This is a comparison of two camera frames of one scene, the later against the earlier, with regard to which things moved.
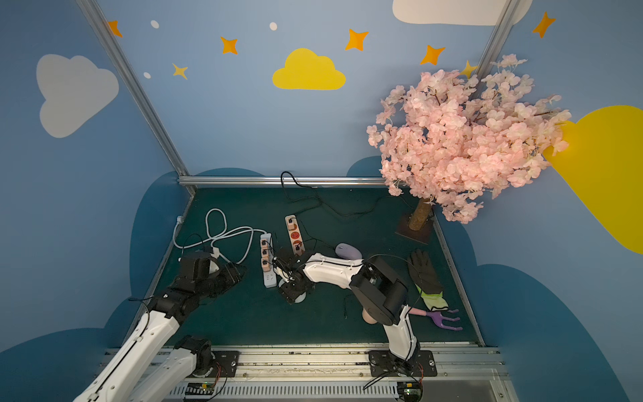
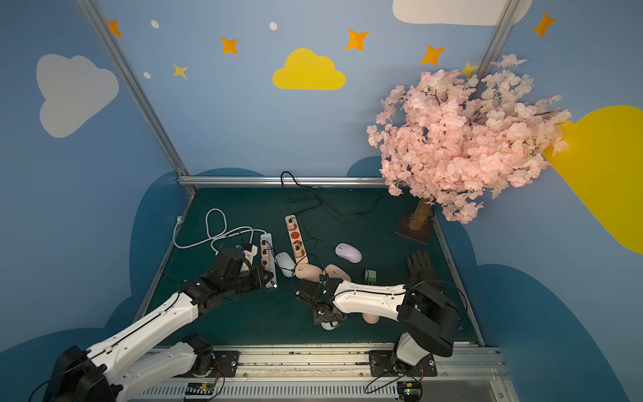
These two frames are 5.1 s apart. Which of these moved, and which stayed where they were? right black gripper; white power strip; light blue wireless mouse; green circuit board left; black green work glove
Moved: right black gripper; light blue wireless mouse
Stayed: white power strip; black green work glove; green circuit board left
